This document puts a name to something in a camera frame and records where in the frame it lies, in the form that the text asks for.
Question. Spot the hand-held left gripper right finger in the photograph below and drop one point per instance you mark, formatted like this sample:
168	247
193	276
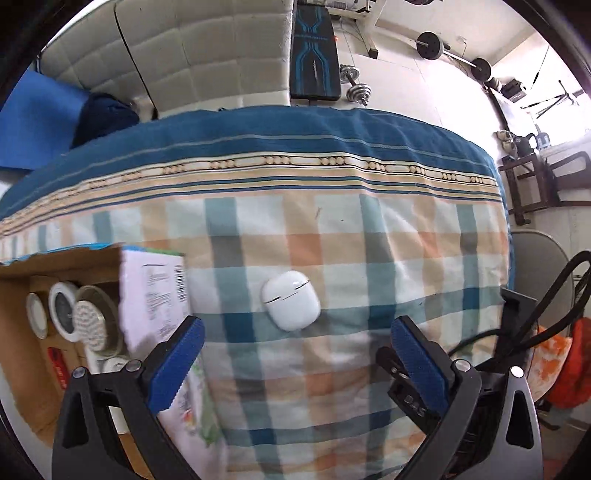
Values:
418	364

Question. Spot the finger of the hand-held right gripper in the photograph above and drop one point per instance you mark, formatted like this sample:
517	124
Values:
517	323

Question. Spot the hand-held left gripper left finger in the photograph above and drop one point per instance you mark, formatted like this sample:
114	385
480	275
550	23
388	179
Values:
178	364

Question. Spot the red card case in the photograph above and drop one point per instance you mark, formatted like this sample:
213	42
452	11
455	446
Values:
57	367

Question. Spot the round steel sink strainer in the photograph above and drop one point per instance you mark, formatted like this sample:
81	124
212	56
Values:
62	311

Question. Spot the white earbuds case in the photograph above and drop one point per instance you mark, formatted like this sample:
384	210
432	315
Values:
291	300

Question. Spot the silver tape roll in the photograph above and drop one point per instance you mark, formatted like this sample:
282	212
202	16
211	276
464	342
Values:
37	316

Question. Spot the cardboard box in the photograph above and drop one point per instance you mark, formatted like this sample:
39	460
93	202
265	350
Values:
27	277

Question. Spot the orange floral cloth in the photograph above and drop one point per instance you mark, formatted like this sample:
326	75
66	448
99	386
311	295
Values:
561	369

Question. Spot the grey round chair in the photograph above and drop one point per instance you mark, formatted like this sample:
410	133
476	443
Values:
540	263

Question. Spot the dark wooden chair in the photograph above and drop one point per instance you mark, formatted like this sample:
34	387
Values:
531	184

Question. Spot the plaid tablecloth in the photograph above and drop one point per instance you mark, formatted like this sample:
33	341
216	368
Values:
323	221

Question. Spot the pair of light shoes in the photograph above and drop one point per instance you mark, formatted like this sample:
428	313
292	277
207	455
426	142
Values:
505	140

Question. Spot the black metal stand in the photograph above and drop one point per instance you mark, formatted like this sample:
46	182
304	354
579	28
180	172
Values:
551	99

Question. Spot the small black box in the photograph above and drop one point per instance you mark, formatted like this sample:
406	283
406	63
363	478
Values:
513	88

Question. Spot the dark blue bag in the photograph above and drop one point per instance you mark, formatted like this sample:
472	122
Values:
106	120

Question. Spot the blue folded exercise mat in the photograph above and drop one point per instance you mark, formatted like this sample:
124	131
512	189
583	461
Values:
37	120

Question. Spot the short barbell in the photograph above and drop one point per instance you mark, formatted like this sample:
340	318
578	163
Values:
429	46

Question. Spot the grey padded chair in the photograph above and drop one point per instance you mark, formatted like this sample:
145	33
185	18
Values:
207	50
92	50

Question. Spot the black weight bench blue pattern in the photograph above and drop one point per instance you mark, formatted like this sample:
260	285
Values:
314	55

